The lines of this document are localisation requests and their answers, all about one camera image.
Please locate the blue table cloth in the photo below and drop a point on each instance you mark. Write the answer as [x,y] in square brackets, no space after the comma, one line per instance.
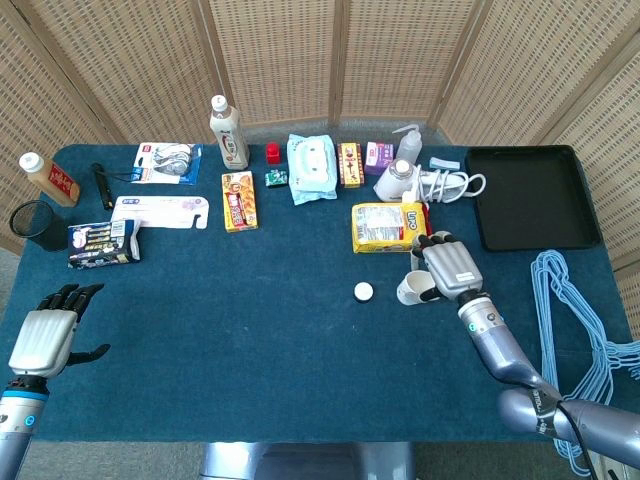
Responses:
[250,325]

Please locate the red yellow upright box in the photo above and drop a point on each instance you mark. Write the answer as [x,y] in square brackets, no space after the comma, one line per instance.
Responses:
[350,165]

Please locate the white round lid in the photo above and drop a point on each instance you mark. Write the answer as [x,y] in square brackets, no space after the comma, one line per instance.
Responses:
[363,291]

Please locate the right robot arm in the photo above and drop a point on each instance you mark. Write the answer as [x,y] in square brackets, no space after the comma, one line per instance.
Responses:
[500,345]

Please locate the yellow Lipo snack bag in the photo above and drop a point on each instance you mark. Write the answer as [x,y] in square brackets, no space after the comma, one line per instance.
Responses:
[385,227]

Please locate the black plastic tray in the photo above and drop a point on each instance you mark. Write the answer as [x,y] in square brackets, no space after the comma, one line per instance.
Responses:
[532,200]

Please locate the light blue wet wipes pack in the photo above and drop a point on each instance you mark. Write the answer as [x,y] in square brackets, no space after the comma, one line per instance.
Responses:
[312,170]

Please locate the small light blue pad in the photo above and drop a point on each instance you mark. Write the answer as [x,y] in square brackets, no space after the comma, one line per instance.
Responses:
[444,163]

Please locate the blue card blister pack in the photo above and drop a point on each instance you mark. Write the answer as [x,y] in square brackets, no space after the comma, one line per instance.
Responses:
[167,164]

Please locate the black mesh pen holder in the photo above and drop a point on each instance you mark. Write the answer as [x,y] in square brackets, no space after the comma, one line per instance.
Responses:
[47,237]

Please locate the milk tea bottle white cap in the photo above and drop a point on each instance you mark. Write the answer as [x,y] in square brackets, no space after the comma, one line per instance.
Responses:
[231,145]

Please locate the purple white box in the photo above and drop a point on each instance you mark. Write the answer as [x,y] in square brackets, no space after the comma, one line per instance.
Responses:
[378,159]

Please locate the white paper cup green print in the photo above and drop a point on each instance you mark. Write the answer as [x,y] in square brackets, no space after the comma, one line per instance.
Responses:
[412,287]

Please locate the translucent wash bottle bent nozzle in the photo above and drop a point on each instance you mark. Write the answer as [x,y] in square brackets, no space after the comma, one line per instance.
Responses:
[410,147]

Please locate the small red block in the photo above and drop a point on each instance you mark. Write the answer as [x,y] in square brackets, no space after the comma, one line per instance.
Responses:
[273,154]

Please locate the red packet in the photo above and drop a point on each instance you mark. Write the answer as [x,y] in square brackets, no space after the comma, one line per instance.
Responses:
[428,220]

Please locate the small green candy pack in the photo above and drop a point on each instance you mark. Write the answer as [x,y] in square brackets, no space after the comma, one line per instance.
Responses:
[275,178]

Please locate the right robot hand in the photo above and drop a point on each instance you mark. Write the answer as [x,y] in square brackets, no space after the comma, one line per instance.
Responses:
[452,267]

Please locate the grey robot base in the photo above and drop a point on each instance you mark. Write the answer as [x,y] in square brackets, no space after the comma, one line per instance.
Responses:
[300,462]

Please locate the woven wooden folding screen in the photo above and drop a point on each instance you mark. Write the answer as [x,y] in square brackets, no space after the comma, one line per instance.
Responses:
[125,65]

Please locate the white toothbrush package card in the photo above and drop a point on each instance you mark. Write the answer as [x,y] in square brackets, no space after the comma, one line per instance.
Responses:
[160,210]

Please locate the yellow orange snack box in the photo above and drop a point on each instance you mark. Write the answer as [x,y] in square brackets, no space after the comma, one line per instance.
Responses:
[240,202]

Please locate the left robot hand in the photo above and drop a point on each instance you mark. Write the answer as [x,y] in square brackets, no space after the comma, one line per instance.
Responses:
[42,340]

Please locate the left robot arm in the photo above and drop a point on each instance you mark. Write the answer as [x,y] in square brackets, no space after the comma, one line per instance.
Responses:
[17,420]

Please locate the dark blue printed pack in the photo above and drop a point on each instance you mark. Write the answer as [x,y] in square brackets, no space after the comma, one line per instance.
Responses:
[100,245]

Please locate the brown tea bottle red label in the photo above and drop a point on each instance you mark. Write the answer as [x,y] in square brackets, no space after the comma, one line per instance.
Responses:
[55,182]

